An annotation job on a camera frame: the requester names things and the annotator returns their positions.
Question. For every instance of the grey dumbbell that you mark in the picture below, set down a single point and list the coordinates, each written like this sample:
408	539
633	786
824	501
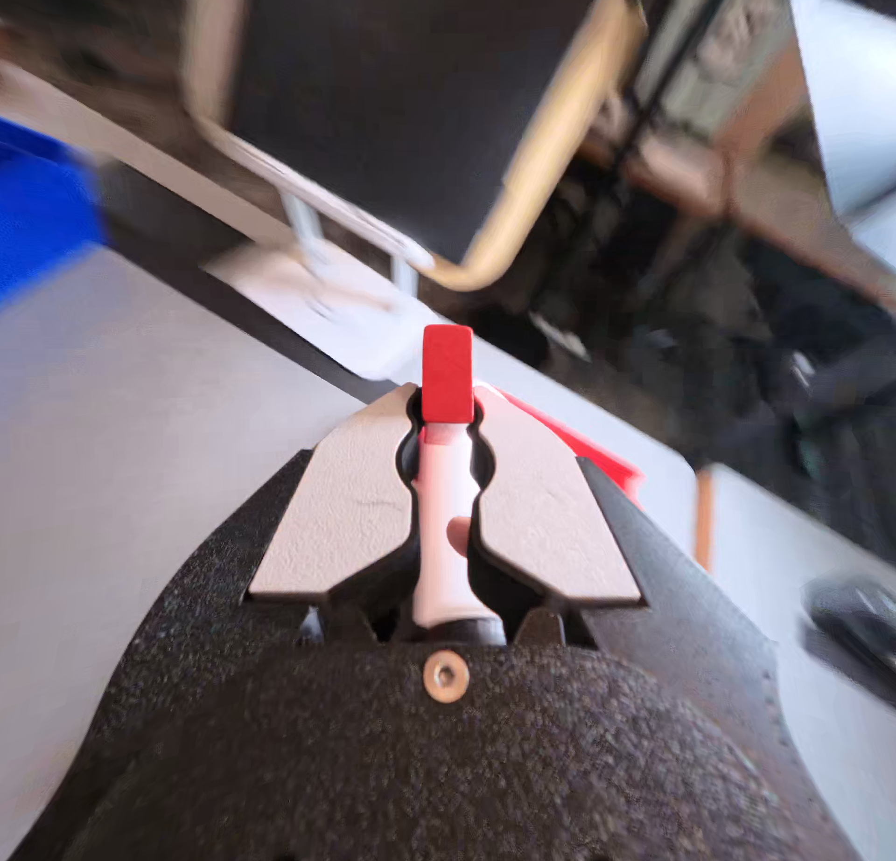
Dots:
854	623

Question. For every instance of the blue plastic bin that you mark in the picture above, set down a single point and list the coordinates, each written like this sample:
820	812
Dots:
42	210

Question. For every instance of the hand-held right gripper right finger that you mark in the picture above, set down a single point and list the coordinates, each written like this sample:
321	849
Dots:
553	525

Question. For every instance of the black faced wooden board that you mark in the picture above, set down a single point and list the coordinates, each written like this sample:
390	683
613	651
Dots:
392	105

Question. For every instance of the red divided plastic bin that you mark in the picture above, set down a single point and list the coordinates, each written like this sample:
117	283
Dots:
595	448

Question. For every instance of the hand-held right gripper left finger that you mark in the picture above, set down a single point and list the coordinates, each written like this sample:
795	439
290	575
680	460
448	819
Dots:
329	518

